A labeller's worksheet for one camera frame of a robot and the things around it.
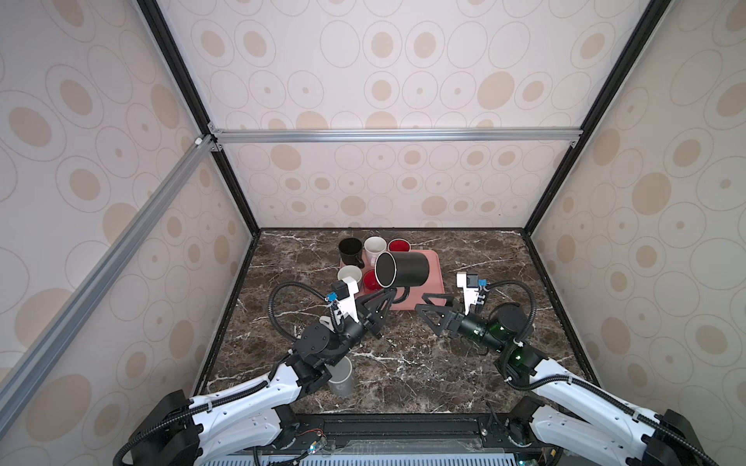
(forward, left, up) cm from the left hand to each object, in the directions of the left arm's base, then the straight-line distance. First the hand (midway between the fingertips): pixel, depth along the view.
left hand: (401, 296), depth 62 cm
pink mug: (+36, +7, -25) cm, 45 cm away
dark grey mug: (-11, +14, -22) cm, 28 cm away
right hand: (+2, -7, -5) cm, 9 cm away
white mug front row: (+38, -2, -26) cm, 46 cm away
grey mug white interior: (+24, +15, -23) cm, 36 cm away
